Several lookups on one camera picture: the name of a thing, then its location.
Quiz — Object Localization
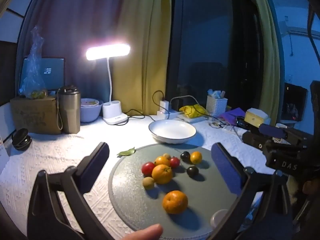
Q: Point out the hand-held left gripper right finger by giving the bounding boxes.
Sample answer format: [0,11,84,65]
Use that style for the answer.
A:
[211,142,294,240]

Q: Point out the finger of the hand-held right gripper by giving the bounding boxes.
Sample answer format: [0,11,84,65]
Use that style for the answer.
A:
[246,123,314,143]
[241,131,275,153]

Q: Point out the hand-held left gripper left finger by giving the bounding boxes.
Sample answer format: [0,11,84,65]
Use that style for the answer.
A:
[27,142,110,240]

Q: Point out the small orange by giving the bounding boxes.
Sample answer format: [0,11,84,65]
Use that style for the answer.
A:
[155,156,170,167]
[190,151,202,165]

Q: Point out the grey round tray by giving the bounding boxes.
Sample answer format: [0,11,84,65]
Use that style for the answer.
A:
[108,144,250,239]

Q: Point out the large orange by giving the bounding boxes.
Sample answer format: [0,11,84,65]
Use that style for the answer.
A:
[162,190,188,215]

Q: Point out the medium orange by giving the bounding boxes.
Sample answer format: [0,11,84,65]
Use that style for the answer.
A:
[151,164,173,185]

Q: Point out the white plate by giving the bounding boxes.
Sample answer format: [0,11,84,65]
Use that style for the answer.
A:
[148,119,197,144]

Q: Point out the person's left hand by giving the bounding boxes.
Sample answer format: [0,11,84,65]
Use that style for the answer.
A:
[117,224,163,240]

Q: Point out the black small device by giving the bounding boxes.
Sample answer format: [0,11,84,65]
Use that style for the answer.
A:
[236,119,251,130]

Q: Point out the yellow white box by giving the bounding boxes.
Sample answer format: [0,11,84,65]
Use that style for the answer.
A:
[244,108,272,128]

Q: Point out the purple cloth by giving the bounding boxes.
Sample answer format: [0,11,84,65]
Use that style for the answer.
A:
[220,107,247,126]

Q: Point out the dark framed panel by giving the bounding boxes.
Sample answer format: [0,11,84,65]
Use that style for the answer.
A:
[281,82,308,122]

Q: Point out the green leaf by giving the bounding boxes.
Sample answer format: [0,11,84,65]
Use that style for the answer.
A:
[117,148,137,157]

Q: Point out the white textured tablecloth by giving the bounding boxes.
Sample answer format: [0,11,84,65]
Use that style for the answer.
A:
[0,115,295,240]

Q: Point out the small white cup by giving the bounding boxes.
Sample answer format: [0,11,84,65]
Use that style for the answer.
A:
[210,209,229,228]

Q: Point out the white woven basket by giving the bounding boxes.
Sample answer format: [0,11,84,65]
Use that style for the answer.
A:
[206,95,228,117]

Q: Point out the lavender bowl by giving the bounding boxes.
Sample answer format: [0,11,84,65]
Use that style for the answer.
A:
[80,98,104,123]

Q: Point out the white paper packets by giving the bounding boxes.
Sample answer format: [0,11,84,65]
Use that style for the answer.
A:
[207,89,226,99]

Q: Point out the white flat box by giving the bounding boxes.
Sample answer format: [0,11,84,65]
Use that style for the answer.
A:
[183,115,213,123]

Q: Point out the white desk lamp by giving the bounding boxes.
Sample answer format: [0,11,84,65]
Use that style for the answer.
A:
[86,43,131,125]

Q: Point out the steel tumbler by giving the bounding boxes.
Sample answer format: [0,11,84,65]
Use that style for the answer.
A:
[57,85,81,134]

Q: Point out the yellow plastic bag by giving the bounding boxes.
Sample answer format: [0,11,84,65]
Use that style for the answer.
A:
[179,104,209,118]

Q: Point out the green curtain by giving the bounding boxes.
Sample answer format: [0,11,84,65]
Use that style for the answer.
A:
[246,0,285,128]

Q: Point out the white power strip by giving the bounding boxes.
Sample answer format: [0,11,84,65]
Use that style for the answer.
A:
[157,109,187,120]

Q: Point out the black round object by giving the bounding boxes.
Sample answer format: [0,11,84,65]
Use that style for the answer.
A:
[12,128,32,151]

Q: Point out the cardboard box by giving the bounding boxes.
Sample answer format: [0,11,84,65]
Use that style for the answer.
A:
[10,96,62,135]

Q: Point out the black power adapter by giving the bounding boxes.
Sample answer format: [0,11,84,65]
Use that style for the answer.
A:
[171,97,185,112]

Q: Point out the white air conditioner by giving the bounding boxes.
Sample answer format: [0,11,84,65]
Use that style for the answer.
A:
[280,26,320,40]

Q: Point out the dark monitor screen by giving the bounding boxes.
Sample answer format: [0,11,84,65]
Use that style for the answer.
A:
[20,57,66,92]

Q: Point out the dark window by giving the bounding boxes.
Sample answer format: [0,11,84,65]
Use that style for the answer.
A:
[166,0,263,110]

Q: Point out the clear plastic bag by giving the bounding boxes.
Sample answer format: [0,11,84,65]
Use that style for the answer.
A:
[19,26,48,99]

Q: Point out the yellow curtain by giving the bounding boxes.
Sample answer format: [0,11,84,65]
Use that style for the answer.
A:
[114,0,175,117]

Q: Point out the grey curtain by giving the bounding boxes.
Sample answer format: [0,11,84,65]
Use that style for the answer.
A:
[17,0,135,105]

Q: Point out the white cable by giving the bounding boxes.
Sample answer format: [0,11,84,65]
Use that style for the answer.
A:
[170,95,201,108]

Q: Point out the black cable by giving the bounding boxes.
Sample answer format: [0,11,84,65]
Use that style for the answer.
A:
[124,90,166,119]

